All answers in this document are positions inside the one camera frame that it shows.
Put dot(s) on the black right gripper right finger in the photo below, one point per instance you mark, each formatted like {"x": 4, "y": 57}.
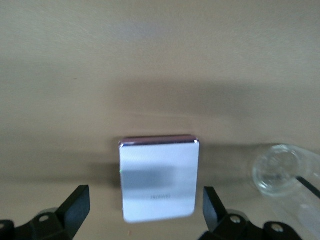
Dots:
{"x": 237, "y": 227}

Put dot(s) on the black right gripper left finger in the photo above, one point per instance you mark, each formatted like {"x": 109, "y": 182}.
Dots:
{"x": 50, "y": 225}

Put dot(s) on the white phone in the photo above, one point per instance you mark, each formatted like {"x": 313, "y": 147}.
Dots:
{"x": 158, "y": 180}

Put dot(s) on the clear glass cup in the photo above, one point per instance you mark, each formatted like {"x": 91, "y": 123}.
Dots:
{"x": 277, "y": 170}

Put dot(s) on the black stick in glass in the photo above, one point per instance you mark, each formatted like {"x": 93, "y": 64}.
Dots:
{"x": 310, "y": 186}

